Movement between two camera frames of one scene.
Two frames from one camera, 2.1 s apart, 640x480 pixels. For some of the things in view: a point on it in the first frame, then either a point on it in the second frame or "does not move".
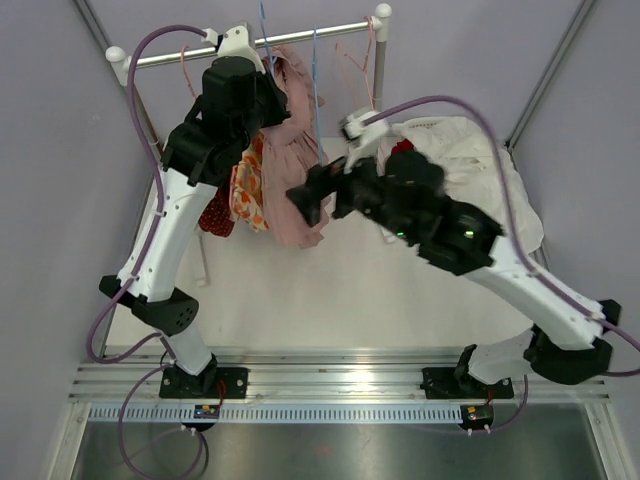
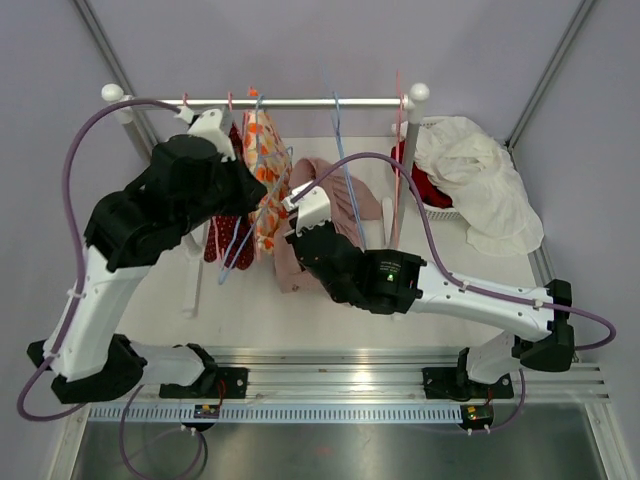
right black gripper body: x=359 y=190 to x=327 y=225
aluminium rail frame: x=308 y=374 does not move
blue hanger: x=316 y=96 to x=342 y=152
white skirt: x=472 y=173 does not move
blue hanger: x=273 y=59 to x=284 y=155
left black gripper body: x=267 y=109 to x=230 y=193
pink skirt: x=290 y=152 to x=291 y=273
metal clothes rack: x=120 y=63 to x=115 y=94
